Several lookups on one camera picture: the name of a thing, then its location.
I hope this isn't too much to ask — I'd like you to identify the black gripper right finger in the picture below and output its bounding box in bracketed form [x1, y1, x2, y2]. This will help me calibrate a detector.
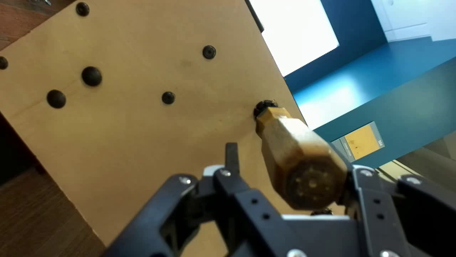
[348, 164, 456, 257]

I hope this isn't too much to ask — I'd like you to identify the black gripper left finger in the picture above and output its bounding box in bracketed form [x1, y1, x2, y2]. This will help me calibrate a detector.
[102, 141, 287, 257]

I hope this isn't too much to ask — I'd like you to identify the foosball table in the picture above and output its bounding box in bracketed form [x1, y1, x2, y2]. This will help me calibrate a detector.
[0, 0, 311, 257]

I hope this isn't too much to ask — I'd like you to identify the white sheet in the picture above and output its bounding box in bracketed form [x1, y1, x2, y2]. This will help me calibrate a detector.
[248, 0, 341, 78]

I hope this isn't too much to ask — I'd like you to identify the wooden cylindrical peg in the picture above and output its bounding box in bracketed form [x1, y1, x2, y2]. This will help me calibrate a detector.
[253, 98, 351, 211]

